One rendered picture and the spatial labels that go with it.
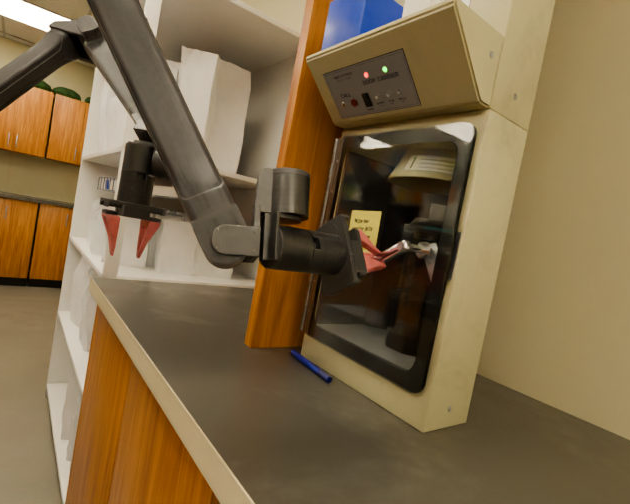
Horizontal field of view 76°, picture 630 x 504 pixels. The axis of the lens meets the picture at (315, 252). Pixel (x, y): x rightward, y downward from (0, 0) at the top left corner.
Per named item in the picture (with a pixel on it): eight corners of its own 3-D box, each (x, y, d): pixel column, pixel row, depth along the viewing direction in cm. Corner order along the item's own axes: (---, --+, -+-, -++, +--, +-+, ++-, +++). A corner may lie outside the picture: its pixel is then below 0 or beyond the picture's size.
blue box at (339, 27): (360, 74, 78) (369, 27, 78) (399, 63, 70) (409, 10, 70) (319, 53, 72) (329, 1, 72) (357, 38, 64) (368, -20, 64)
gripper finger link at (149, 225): (154, 262, 75) (163, 212, 74) (112, 258, 71) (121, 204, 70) (145, 256, 80) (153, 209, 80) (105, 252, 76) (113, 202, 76)
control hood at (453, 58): (342, 129, 82) (351, 79, 82) (491, 108, 56) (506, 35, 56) (295, 110, 75) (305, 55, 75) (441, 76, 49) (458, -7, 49)
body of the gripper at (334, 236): (351, 214, 58) (309, 205, 53) (365, 282, 54) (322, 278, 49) (323, 233, 62) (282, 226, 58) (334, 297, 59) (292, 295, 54)
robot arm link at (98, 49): (93, 65, 100) (69, 20, 91) (115, 57, 102) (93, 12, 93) (161, 167, 80) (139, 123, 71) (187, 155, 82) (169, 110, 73)
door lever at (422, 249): (386, 277, 66) (383, 262, 67) (433, 255, 59) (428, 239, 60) (362, 274, 63) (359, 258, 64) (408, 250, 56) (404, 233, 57)
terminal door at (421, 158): (305, 332, 83) (342, 138, 81) (422, 398, 59) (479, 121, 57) (302, 332, 83) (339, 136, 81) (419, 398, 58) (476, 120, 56)
